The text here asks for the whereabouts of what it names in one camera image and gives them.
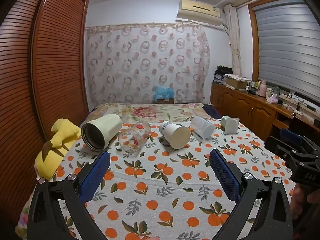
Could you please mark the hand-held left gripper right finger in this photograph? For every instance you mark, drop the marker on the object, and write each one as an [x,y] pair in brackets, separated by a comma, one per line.
[225,177]

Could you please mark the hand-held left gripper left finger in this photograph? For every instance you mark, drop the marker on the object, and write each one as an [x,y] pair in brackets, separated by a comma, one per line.
[96,177]

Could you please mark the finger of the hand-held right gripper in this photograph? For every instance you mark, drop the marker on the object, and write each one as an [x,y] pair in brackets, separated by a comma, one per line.
[291,135]
[277,145]

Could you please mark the cream steel tumbler cup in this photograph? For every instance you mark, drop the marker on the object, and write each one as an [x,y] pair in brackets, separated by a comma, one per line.
[101,130]

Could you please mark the pale green cup white lid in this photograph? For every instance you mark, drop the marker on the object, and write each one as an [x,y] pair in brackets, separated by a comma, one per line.
[231,125]

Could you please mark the clear printed glass cup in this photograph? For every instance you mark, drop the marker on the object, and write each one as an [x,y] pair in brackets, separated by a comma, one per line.
[133,138]

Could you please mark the translucent plastic cup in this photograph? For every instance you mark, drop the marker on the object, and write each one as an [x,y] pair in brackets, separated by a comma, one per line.
[203,127]

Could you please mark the white paper cup blue stripes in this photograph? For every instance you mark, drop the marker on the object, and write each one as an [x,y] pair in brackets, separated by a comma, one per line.
[175,135]

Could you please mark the person's right hand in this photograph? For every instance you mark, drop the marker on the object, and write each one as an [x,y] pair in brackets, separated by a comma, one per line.
[300,201]

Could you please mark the white power strip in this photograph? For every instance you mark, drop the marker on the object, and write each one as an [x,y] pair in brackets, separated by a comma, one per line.
[290,98]

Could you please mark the pink tissue holder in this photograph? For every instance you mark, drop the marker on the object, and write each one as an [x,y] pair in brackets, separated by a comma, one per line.
[272,100]

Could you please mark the wooden cabinet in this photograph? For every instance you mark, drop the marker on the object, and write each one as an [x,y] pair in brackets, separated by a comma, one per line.
[250,110]

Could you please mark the yellow plush toy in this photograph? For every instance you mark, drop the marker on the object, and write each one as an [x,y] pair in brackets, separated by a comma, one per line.
[47,162]

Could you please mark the pink kettle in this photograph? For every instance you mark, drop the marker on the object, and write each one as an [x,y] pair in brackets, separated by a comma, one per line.
[261,88]

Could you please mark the dark blue cloth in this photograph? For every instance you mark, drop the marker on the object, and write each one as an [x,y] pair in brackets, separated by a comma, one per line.
[211,111]

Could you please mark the open cardboard box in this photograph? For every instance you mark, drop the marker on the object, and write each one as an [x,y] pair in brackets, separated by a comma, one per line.
[235,83]

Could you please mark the floral blanket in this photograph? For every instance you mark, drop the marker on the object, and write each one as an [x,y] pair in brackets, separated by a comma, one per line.
[150,112]

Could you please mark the grey window blind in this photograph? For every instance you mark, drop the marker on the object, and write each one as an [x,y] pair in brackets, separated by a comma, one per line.
[290,47]

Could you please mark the stack of dark clothes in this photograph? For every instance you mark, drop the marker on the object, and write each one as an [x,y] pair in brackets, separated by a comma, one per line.
[221,73]

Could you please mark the small cardboard box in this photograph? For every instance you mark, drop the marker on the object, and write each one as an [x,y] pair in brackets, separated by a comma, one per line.
[165,100]

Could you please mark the blue plastic bag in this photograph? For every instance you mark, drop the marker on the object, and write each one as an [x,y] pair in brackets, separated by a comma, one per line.
[163,93]

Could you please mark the tied cream curtain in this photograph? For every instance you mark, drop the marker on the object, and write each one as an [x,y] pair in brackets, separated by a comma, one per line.
[234,42]

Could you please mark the brown louvred wardrobe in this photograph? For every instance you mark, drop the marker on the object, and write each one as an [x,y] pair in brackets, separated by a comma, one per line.
[37,67]

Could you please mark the circle patterned curtain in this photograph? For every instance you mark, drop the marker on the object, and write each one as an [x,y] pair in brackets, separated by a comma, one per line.
[147,62]

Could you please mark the cream air conditioner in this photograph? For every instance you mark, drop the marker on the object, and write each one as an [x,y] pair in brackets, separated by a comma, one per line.
[198,10]

